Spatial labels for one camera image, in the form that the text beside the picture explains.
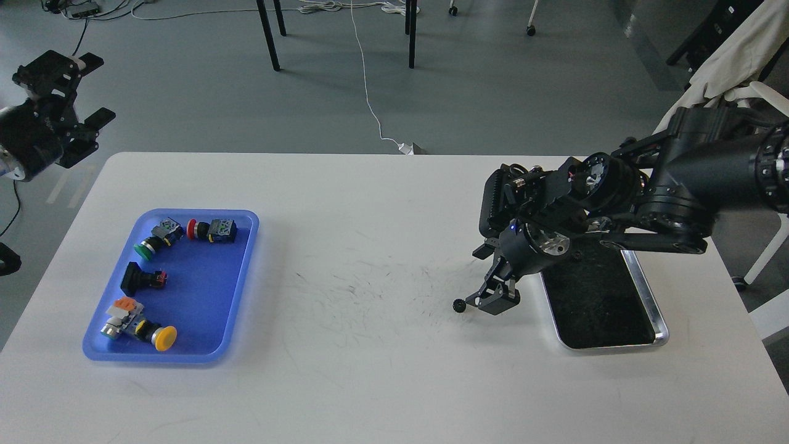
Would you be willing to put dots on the green push button switch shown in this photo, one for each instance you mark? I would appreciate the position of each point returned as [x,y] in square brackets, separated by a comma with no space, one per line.
[165,234]

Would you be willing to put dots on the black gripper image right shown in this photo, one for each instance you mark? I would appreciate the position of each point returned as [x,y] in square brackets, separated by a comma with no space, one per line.
[521,249]

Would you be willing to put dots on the silver orange push button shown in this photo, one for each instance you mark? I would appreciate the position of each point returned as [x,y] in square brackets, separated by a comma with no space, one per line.
[125,316]

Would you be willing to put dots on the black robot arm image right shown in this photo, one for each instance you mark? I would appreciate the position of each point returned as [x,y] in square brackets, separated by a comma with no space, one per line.
[592,198]

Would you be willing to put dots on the black table leg left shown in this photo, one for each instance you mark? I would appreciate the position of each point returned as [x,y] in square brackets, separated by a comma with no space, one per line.
[268,33]

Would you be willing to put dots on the red push button switch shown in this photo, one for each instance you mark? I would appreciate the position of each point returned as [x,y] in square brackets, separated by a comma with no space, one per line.
[218,231]

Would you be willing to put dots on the blue plastic tray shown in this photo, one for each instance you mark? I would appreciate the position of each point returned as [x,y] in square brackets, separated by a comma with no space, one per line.
[200,299]

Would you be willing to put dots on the black table leg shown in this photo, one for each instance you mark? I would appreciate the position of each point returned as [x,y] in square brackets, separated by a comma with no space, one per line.
[410,30]
[268,33]

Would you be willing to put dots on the yellow push button switch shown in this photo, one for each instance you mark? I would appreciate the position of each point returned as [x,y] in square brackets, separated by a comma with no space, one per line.
[161,337]

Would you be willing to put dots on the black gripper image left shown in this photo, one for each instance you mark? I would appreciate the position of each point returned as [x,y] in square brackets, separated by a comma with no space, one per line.
[44,131]

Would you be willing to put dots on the silver metal tray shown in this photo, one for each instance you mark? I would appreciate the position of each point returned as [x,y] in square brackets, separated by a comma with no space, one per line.
[601,301]

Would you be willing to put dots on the black table leg right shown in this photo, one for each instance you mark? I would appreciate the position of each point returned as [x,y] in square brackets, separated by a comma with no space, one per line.
[410,30]

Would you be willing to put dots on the white power adapter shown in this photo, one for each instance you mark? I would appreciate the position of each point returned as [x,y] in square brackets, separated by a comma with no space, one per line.
[411,149]

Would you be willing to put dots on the black square push button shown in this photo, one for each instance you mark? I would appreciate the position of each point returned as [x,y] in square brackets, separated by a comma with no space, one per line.
[135,278]

